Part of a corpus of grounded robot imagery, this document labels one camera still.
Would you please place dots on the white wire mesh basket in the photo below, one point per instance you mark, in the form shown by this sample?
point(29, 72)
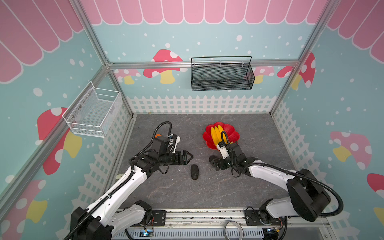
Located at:
point(93, 112)

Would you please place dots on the black wire mesh basket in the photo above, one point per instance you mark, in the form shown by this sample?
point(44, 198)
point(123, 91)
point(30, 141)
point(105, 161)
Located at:
point(222, 73)

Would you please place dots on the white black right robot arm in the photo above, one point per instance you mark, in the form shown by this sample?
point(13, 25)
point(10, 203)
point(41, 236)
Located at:
point(308, 198)

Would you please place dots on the dark fake avocado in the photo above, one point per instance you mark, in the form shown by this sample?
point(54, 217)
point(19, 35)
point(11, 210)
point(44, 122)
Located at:
point(194, 172)

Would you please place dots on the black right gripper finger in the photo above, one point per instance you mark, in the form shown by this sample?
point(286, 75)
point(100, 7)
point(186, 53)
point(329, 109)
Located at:
point(215, 165)
point(212, 159)

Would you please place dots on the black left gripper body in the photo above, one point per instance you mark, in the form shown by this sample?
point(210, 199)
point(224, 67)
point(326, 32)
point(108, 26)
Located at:
point(173, 158)

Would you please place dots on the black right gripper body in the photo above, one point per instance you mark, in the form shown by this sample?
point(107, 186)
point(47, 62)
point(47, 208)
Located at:
point(223, 163)

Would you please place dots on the red flower-shaped fruit bowl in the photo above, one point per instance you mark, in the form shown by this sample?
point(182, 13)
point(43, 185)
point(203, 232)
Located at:
point(230, 135)

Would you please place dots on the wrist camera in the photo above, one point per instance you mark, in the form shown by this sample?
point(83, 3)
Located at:
point(221, 146)
point(163, 145)

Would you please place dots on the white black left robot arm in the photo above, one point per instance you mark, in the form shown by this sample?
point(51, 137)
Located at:
point(101, 219)

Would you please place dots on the yellow fake banana bunch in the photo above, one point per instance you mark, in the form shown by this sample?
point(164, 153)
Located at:
point(216, 134)

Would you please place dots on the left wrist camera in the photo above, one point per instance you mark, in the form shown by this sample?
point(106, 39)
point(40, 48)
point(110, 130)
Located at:
point(163, 145)

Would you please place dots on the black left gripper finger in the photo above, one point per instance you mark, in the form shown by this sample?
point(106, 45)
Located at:
point(185, 161)
point(187, 155)

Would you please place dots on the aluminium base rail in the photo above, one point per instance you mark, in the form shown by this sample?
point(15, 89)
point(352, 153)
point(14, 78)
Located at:
point(219, 224)

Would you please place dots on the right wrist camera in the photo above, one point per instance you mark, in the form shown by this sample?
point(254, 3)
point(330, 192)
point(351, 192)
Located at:
point(221, 146)

